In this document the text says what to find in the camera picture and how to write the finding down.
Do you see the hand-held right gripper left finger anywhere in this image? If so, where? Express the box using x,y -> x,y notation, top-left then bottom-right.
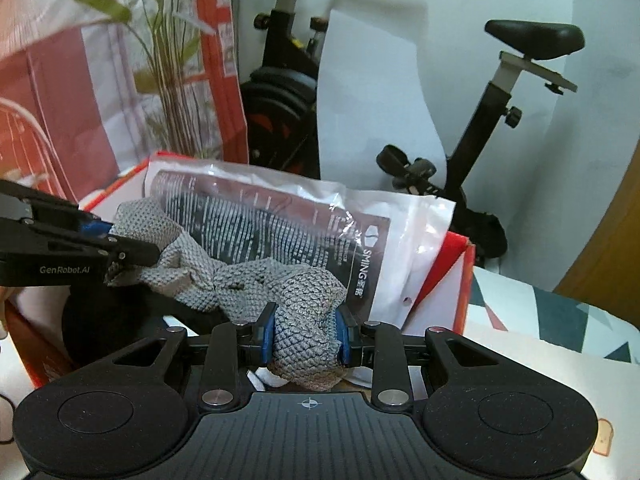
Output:
112,302 -> 279,402

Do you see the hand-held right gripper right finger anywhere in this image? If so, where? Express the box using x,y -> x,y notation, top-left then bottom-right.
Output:
335,307 -> 506,403

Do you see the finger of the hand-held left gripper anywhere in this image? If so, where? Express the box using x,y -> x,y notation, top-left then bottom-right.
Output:
0,219 -> 162,268
0,179 -> 115,239

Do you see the grey mesh cloth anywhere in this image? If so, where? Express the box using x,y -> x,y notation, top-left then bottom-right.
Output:
105,197 -> 352,394

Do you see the black garment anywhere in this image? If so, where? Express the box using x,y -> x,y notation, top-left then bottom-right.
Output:
142,157 -> 457,332

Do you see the red cardboard box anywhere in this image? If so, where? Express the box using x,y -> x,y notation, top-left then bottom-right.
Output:
5,150 -> 476,389

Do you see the red plant printed backdrop cloth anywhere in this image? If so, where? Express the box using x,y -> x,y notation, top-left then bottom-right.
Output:
0,0 -> 251,207

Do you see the black exercise bike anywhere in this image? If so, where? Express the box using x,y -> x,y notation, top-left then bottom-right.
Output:
237,0 -> 586,269

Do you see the white foam sheet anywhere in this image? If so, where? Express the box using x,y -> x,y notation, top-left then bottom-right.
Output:
317,7 -> 449,197

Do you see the wooden door panel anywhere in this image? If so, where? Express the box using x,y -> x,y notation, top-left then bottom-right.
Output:
552,150 -> 640,337

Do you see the black cable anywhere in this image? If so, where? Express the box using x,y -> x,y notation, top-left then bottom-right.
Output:
0,382 -> 19,447

